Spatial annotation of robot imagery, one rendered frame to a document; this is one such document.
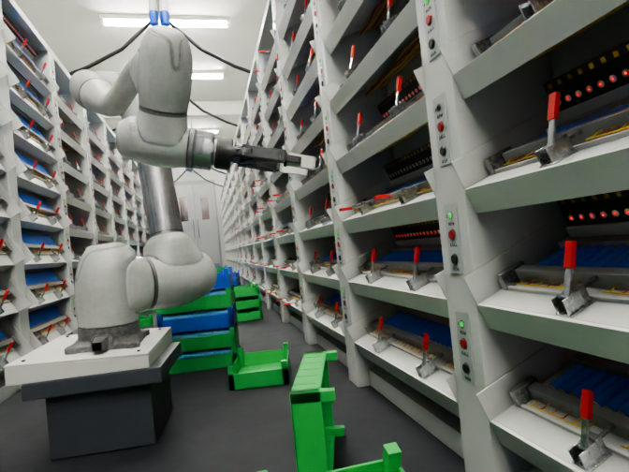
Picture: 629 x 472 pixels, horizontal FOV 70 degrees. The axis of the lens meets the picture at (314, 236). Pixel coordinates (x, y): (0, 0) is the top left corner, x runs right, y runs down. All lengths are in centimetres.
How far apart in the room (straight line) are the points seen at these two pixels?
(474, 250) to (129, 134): 73
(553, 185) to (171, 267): 103
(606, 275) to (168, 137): 83
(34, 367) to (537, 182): 114
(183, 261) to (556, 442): 102
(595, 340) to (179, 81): 85
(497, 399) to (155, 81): 87
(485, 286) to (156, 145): 72
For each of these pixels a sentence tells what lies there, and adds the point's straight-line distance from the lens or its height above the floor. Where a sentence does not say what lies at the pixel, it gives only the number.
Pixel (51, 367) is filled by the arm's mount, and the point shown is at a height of 23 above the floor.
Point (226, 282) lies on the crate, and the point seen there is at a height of 34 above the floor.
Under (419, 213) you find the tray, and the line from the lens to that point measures 96.
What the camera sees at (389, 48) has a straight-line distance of 110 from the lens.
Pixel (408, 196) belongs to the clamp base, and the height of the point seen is 54.
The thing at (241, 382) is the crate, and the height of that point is 2.
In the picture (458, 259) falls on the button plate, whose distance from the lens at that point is 82.
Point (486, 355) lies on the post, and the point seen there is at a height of 25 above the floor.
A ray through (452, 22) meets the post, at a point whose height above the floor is 81.
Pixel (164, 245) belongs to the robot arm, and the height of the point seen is 50.
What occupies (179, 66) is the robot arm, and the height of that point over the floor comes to 85.
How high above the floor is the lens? 46
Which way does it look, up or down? 1 degrees up
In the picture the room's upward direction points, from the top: 6 degrees counter-clockwise
